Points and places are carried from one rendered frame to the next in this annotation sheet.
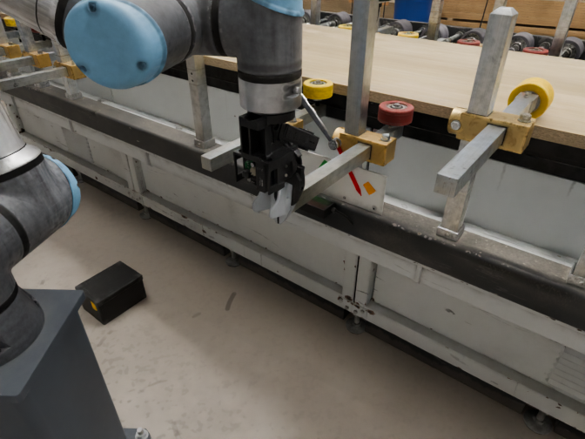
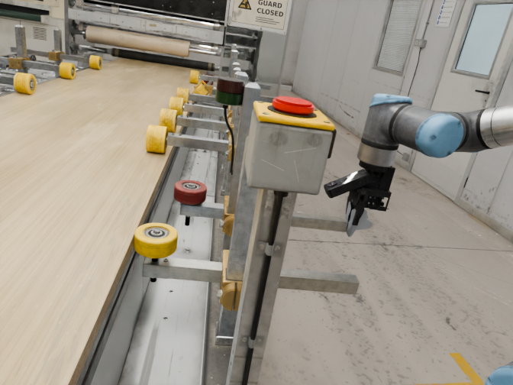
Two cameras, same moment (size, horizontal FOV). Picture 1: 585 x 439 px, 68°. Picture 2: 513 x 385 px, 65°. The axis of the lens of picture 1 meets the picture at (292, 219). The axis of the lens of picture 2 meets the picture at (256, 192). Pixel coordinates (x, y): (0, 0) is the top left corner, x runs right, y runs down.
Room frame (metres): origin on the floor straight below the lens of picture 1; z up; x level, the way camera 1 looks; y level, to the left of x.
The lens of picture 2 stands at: (1.50, 0.52, 1.29)
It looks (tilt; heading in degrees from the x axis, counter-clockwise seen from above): 22 degrees down; 225
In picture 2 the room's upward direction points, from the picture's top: 9 degrees clockwise
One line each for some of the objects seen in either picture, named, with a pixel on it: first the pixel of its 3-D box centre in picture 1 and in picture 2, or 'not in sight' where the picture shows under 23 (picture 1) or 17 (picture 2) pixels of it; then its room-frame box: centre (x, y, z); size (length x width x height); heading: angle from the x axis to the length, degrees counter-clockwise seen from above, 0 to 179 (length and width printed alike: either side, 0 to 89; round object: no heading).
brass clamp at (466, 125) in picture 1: (488, 127); (236, 149); (0.74, -0.36, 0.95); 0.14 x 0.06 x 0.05; 53
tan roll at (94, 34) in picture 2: not in sight; (165, 45); (-0.25, -2.54, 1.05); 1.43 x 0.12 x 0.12; 143
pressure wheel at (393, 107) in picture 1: (393, 127); (188, 205); (0.97, -0.24, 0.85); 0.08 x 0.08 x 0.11
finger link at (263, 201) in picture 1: (265, 201); (360, 224); (0.62, 0.05, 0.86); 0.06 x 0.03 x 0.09; 142
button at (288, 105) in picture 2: not in sight; (292, 109); (1.22, 0.27, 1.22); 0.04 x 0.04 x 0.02
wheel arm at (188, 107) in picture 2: not in sight; (235, 113); (0.42, -0.76, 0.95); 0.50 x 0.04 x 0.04; 143
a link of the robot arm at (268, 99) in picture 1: (272, 92); (375, 153); (0.62, 0.03, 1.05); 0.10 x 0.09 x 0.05; 52
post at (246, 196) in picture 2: not in sight; (237, 260); (1.06, 0.06, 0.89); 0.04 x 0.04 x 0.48; 53
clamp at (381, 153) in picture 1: (363, 144); (231, 215); (0.89, -0.16, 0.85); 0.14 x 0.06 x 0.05; 53
